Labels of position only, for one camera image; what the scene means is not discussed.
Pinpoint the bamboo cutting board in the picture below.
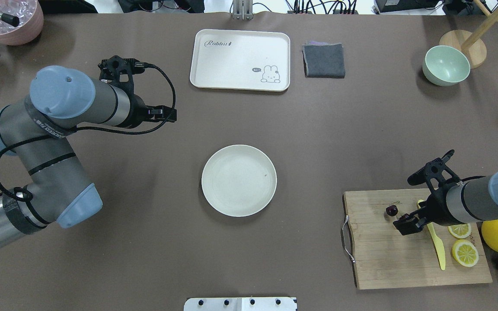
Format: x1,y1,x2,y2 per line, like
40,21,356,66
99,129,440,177
343,188,492,290

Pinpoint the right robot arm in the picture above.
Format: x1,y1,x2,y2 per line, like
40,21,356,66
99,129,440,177
393,162,498,235

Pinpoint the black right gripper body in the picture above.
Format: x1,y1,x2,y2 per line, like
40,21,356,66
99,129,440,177
418,184,454,226

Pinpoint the mint green bowl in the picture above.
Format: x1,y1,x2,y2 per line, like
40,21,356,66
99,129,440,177
421,45,472,86

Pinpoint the beige round plate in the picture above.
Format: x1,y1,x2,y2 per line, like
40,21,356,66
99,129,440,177
201,144,278,217

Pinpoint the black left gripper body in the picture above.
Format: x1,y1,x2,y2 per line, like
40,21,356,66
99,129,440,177
122,84,150,129

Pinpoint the white rabbit tray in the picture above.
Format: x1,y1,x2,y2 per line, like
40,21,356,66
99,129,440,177
189,29,291,92

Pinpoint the grey folded cloth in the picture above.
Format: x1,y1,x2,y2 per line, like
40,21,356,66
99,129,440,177
302,41,346,78

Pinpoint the thin lemon slice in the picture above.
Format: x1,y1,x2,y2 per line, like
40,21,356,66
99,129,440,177
447,224,472,239

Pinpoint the wooden mug tree stand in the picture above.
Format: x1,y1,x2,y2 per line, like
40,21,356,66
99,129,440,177
439,0,498,69

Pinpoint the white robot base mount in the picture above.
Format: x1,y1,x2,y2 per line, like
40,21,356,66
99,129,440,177
183,296,298,311

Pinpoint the thick lemon slice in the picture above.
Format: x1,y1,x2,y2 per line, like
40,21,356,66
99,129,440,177
451,239,479,267

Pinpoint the pink bowl with ice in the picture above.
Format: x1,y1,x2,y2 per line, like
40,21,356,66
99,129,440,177
0,0,44,46

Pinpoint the yellow plastic knife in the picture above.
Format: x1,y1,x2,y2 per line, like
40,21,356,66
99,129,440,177
427,223,446,270

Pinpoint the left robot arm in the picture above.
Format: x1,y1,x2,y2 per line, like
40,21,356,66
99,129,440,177
0,57,177,248

